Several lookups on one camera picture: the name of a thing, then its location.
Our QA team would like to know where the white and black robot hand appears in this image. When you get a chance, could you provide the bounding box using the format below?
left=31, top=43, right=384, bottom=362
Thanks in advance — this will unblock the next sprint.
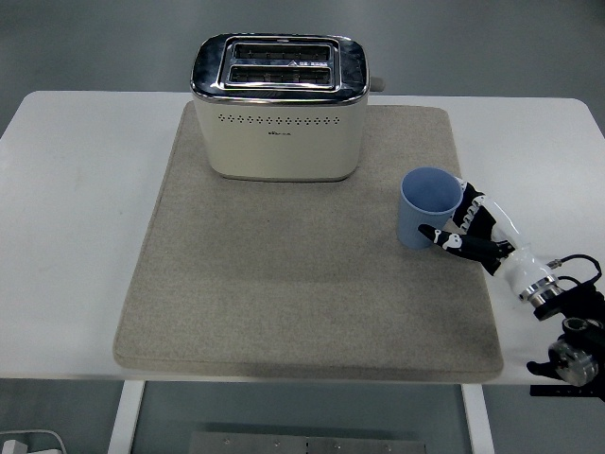
left=418, top=175, right=554, bottom=297

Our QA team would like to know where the blue ribbed plastic cup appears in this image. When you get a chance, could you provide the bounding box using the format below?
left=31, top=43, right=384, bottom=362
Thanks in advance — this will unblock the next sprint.
left=395, top=166, right=465, bottom=252

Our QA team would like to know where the white table leg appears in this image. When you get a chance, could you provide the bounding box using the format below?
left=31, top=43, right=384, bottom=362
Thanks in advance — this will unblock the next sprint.
left=460, top=383, right=496, bottom=454
left=107, top=380, right=147, bottom=454

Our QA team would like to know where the beige felt mat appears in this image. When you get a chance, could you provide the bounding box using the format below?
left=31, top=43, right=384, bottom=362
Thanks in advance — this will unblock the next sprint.
left=112, top=101, right=505, bottom=381

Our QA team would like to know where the cream and chrome toaster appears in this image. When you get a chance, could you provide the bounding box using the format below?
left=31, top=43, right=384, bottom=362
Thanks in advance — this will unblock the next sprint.
left=189, top=32, right=387, bottom=183

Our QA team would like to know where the grey metal plate with screws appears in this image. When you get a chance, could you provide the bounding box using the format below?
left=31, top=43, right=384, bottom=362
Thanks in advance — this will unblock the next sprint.
left=188, top=430, right=425, bottom=454

